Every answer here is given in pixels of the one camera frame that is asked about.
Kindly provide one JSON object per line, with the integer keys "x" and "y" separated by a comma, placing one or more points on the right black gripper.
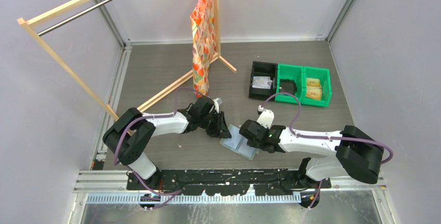
{"x": 253, "y": 143}

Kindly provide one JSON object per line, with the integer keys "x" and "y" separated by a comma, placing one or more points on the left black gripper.
{"x": 220, "y": 130}

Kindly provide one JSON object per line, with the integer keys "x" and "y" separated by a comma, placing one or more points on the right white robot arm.
{"x": 339, "y": 153}

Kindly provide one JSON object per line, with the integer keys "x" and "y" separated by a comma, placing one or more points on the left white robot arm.
{"x": 128, "y": 137}

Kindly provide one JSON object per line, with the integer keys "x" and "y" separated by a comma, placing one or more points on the black cards in bin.
{"x": 287, "y": 86}

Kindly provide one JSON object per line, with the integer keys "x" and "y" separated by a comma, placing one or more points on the white cards in bin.
{"x": 262, "y": 82}

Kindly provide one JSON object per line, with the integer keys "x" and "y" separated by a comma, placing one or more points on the green bin middle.
{"x": 290, "y": 79}

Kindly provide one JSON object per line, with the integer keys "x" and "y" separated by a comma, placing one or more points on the green bin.
{"x": 324, "y": 75}
{"x": 290, "y": 79}

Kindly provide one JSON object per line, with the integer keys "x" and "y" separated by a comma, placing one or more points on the black storage bin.
{"x": 263, "y": 69}

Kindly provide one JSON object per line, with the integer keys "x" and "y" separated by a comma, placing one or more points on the green bin right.
{"x": 324, "y": 75}

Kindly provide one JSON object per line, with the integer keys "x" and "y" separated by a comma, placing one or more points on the orange floral hanging cloth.
{"x": 203, "y": 46}

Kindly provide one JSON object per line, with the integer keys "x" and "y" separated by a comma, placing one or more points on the wooden clothes rack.
{"x": 60, "y": 61}

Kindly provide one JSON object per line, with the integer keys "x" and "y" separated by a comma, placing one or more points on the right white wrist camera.
{"x": 266, "y": 117}

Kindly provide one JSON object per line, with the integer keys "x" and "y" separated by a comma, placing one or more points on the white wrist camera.
{"x": 216, "y": 104}
{"x": 266, "y": 117}

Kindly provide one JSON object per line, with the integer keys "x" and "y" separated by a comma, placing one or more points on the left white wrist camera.
{"x": 216, "y": 104}

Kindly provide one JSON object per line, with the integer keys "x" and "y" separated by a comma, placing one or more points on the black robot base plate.
{"x": 228, "y": 182}

